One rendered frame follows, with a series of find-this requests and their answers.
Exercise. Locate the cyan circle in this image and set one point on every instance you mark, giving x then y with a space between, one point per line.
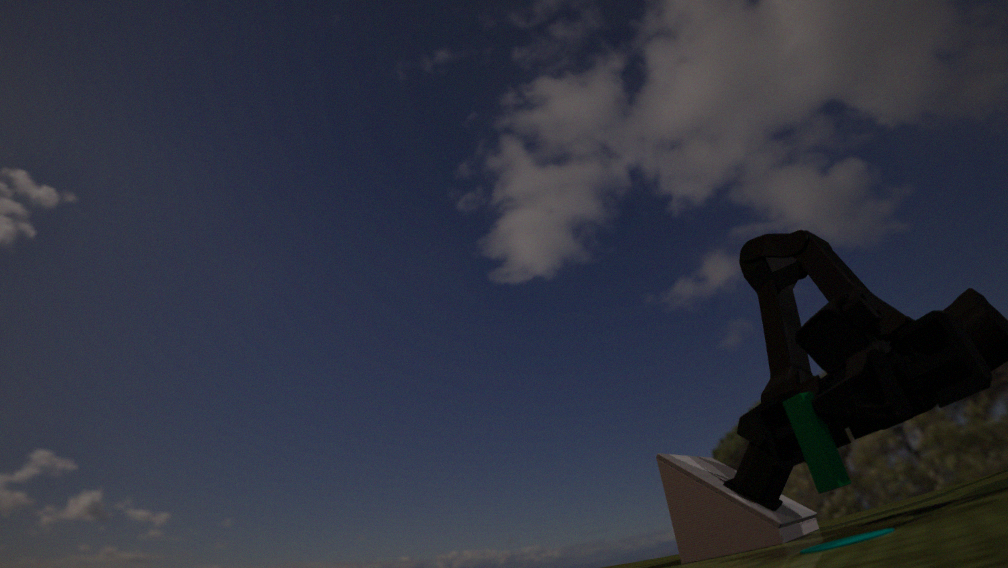
847 541

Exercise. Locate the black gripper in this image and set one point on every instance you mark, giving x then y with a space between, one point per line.
877 391

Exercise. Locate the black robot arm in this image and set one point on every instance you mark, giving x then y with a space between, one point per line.
853 320

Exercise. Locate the dark green rectangular post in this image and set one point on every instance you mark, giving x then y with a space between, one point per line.
815 440

